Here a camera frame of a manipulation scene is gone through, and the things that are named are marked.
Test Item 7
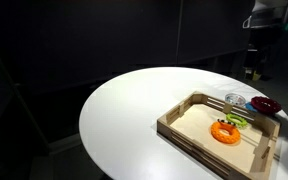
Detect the green knobbed ring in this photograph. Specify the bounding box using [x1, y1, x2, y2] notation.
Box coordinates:
[224, 113, 249, 130]

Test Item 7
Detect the wooden slatted tray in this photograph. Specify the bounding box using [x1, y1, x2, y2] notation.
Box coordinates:
[156, 90, 282, 180]

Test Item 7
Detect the clear glass cup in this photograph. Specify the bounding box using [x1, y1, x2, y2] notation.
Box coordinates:
[224, 92, 247, 108]

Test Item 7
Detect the orange textured ring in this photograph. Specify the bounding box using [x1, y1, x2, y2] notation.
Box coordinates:
[210, 120, 242, 145]

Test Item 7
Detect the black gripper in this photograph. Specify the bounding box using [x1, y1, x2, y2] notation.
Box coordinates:
[243, 32, 269, 73]

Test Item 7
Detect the blue ring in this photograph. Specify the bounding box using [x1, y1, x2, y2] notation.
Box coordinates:
[244, 101, 260, 114]

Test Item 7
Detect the black and white striped ring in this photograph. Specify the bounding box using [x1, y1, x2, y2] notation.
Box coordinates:
[216, 118, 237, 127]

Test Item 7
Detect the red knobbed ring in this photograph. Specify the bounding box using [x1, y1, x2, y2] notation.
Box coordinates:
[250, 95, 283, 116]

